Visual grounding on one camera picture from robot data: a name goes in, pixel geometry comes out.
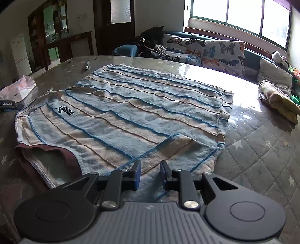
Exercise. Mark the dark wooden door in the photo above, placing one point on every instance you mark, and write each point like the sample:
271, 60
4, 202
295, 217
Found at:
117, 28

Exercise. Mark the blue striped towel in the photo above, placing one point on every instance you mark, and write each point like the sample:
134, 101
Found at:
129, 112

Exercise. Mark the white pink plastic bag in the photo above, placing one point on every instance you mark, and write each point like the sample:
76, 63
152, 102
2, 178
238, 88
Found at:
17, 88

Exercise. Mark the green framed window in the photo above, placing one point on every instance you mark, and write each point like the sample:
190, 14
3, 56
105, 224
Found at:
241, 16

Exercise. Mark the butterfly print cushion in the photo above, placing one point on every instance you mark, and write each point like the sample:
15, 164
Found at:
185, 42
223, 56
185, 58

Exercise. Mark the grey cushion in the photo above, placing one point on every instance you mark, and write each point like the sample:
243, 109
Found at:
274, 75

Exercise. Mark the green plastic basin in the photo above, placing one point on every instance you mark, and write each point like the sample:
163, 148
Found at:
296, 99

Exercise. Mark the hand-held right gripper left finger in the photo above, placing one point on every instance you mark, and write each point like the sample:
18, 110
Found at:
137, 174

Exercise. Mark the folded yellow green cloth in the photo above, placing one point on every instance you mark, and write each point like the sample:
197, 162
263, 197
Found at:
279, 98

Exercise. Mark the pile of dark clothes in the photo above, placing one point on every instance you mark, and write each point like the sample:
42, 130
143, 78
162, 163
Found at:
150, 44

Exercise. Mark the dark wooden cabinet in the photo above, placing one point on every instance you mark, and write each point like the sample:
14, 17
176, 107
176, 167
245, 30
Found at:
38, 47

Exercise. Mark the black marker pen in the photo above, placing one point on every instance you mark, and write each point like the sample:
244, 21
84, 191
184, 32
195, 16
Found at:
87, 65

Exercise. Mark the white refrigerator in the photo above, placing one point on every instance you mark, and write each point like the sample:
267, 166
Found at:
21, 56

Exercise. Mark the black white plush toy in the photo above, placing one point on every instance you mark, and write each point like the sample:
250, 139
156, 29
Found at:
279, 57

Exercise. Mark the dark teal sofa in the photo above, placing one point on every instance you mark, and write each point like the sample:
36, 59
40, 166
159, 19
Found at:
124, 50

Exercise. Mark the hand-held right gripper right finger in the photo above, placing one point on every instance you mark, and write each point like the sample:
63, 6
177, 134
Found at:
164, 174

